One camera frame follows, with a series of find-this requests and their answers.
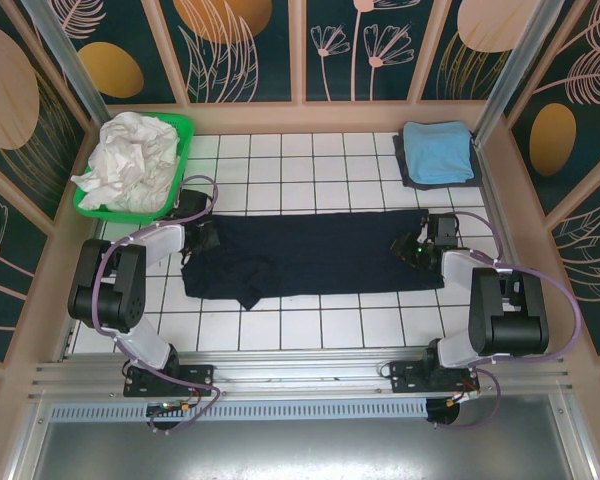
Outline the aluminium frame post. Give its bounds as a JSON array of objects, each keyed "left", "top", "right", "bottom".
[
  {"left": 472, "top": 0, "right": 554, "bottom": 146},
  {"left": 19, "top": 0, "right": 127, "bottom": 154}
]

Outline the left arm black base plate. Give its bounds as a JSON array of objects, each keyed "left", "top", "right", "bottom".
[{"left": 123, "top": 363, "right": 216, "bottom": 399}]

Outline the aluminium side rail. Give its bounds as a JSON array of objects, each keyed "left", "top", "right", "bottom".
[{"left": 472, "top": 137, "right": 546, "bottom": 356}]

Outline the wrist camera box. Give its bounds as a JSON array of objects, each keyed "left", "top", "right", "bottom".
[
  {"left": 431, "top": 213, "right": 460, "bottom": 247},
  {"left": 178, "top": 188, "right": 210, "bottom": 215}
]

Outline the white t-shirt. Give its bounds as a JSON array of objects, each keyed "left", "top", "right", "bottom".
[{"left": 69, "top": 110, "right": 179, "bottom": 211}]

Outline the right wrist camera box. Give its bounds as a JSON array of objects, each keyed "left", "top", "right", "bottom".
[{"left": 431, "top": 213, "right": 460, "bottom": 247}]

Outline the navy blue t-shirt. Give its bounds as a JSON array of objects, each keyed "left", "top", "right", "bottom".
[{"left": 181, "top": 208, "right": 445, "bottom": 311}]

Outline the folded light blue towel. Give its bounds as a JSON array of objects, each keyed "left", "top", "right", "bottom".
[{"left": 402, "top": 121, "right": 474, "bottom": 185}]

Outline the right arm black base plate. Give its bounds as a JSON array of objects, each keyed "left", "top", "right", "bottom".
[{"left": 388, "top": 360, "right": 481, "bottom": 396}]

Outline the grey folded t-shirt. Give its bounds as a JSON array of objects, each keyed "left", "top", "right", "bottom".
[{"left": 392, "top": 133, "right": 484, "bottom": 190}]

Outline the grey slotted cable duct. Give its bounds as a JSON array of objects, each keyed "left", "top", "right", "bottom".
[{"left": 49, "top": 399, "right": 429, "bottom": 422}]

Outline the small circuit board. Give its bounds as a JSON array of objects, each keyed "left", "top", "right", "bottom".
[{"left": 146, "top": 399, "right": 194, "bottom": 417}]

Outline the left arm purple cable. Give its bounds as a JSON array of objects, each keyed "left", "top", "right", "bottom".
[{"left": 90, "top": 174, "right": 225, "bottom": 435}]

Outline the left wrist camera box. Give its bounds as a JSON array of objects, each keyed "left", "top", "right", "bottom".
[{"left": 178, "top": 188, "right": 210, "bottom": 215}]

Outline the aluminium mounting rail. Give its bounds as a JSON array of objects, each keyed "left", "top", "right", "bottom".
[{"left": 27, "top": 349, "right": 574, "bottom": 401}]

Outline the shiny metal sheet panel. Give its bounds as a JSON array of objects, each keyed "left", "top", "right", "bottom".
[{"left": 9, "top": 392, "right": 594, "bottom": 480}]

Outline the green plastic basket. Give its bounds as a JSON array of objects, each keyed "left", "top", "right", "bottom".
[{"left": 73, "top": 113, "right": 196, "bottom": 224}]

